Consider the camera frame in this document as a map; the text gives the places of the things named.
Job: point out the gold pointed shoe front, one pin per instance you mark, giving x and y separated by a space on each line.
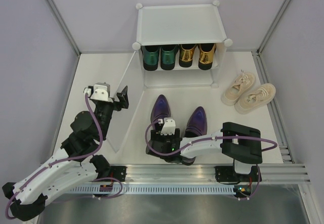
206 55

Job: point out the gold pointed shoe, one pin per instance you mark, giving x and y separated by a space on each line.
186 53
206 55

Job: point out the white plastic shoe cabinet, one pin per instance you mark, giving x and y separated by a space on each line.
182 24

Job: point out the green loafer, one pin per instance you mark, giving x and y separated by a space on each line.
168 56
150 57

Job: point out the white slotted cable duct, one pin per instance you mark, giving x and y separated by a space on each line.
154 189

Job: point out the beige sneaker rear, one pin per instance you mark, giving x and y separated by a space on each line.
238 87

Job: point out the purple loafer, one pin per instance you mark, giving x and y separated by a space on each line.
197 124
160 110

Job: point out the beige sneaker front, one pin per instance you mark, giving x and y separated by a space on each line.
250 101

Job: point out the beige sneaker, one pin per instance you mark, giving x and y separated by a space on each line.
238 87
250 101

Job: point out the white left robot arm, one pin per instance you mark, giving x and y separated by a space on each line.
76 162

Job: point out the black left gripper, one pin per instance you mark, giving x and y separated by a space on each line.
124 98

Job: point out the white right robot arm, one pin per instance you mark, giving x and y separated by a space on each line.
240 143

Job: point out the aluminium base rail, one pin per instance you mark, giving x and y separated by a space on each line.
210 173

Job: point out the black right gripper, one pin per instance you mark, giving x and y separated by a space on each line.
156 134

